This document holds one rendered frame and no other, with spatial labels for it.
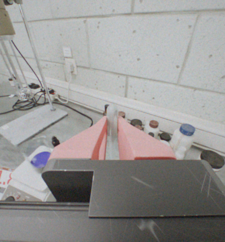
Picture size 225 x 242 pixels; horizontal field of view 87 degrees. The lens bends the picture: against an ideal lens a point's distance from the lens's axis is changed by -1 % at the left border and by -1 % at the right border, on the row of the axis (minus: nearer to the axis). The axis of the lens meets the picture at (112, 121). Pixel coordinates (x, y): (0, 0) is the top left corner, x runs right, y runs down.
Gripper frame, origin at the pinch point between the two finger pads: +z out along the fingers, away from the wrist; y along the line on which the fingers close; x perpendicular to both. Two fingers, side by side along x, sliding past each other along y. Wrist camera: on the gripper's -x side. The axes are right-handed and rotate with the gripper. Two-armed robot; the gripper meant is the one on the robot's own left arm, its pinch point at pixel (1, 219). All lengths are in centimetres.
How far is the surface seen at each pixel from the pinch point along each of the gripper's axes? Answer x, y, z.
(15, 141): 1.6, 33.2, 19.3
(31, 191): -2.3, 3.5, 7.5
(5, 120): 4, 56, 25
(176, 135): -44, -15, 21
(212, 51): -68, -8, 6
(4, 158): 6.7, 27.5, 16.4
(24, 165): -3.7, 11.3, 7.8
